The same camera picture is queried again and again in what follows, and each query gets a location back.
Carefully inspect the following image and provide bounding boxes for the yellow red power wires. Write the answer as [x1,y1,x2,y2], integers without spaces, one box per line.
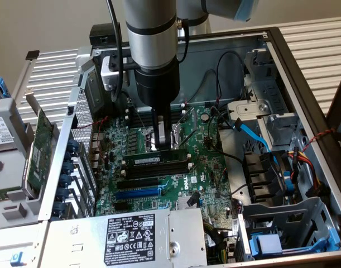
[287,150,323,193]

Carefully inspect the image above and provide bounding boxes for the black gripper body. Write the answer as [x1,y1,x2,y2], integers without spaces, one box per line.
[133,60,181,109]

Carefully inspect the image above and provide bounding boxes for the silver metal disk bay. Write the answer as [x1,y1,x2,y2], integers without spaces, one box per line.
[225,100,299,149]

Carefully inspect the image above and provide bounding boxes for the green graphics card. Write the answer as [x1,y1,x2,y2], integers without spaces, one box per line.
[22,108,56,199]

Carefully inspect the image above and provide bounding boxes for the silver CPU socket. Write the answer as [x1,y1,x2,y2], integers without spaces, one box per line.
[141,122,188,154]

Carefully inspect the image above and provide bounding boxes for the thin black looped wire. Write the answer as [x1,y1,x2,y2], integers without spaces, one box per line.
[186,51,246,108]

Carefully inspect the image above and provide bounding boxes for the silver hard disk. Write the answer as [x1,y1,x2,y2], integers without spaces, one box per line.
[0,111,16,151]

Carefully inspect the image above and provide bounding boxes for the silver power supply unit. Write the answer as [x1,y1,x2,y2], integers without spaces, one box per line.
[37,208,209,268]

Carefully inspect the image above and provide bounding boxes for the blue disk caddy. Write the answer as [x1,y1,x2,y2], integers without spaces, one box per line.
[249,227,341,257]

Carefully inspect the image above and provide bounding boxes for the short red-black twisted wire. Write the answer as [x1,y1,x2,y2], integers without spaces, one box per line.
[76,117,108,131]

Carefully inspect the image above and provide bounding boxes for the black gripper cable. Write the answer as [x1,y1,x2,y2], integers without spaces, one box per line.
[176,18,191,64]

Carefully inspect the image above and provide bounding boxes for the blue plastic bracket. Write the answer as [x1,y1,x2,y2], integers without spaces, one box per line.
[0,73,12,98]

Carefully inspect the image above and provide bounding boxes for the black box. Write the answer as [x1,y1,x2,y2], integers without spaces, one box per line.
[89,23,129,47]

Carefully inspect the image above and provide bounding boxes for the green ram stick white label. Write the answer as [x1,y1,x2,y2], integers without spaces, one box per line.
[122,148,188,166]

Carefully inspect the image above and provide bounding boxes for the blue case latch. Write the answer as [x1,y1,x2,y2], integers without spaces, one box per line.
[9,251,25,266]

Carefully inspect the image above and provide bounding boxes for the long black expansion slot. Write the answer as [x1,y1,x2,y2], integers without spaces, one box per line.
[116,178,160,190]

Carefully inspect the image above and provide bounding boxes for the grey metal disk bay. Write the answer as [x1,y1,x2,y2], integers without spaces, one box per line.
[237,197,341,262]

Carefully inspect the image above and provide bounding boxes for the metal locking lever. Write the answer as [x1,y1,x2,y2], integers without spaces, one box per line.
[130,99,148,132]
[179,127,200,148]

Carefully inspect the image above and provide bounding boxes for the green Dell motherboard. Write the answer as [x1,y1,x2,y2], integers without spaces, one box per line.
[94,104,241,224]

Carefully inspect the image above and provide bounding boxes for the dark brown panel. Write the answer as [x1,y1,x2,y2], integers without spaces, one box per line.
[325,63,341,143]

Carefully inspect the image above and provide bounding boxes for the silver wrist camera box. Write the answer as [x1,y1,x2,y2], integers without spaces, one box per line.
[100,55,137,92]

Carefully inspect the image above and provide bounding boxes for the long red-black twisted wire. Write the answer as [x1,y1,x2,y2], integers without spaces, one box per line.
[301,128,337,153]

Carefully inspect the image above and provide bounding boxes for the blue SATA wire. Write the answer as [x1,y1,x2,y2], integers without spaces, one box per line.
[234,117,280,165]

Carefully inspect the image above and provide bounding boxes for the blue expansion slot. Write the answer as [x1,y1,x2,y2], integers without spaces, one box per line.
[116,187,161,200]

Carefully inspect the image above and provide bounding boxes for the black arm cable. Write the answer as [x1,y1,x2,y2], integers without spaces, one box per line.
[105,0,125,103]

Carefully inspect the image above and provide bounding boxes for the open grey PC case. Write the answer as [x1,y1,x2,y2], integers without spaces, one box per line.
[37,26,341,268]

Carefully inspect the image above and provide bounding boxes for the silver chipset heatsink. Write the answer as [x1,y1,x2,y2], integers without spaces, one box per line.
[177,195,201,210]

